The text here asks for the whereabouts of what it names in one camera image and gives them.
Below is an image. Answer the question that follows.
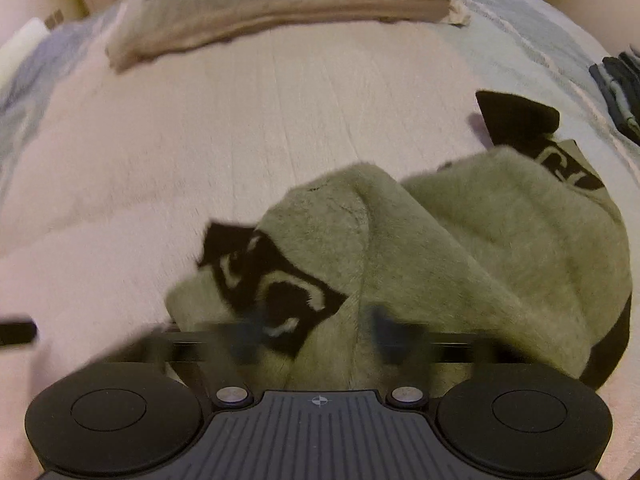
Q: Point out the dark folded garment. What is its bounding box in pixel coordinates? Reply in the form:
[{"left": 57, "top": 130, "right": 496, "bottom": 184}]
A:
[{"left": 589, "top": 46, "right": 640, "bottom": 145}]

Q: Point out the olive and black sweater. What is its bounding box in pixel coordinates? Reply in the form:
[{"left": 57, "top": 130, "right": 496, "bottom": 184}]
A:
[{"left": 165, "top": 90, "right": 632, "bottom": 390}]

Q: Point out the striped pastel bedspread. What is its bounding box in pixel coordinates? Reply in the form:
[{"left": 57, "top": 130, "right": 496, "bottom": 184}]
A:
[{"left": 1, "top": 0, "right": 639, "bottom": 479}]

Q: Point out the white pillow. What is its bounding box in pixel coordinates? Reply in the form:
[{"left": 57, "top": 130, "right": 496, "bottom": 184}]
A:
[{"left": 0, "top": 18, "right": 50, "bottom": 87}]

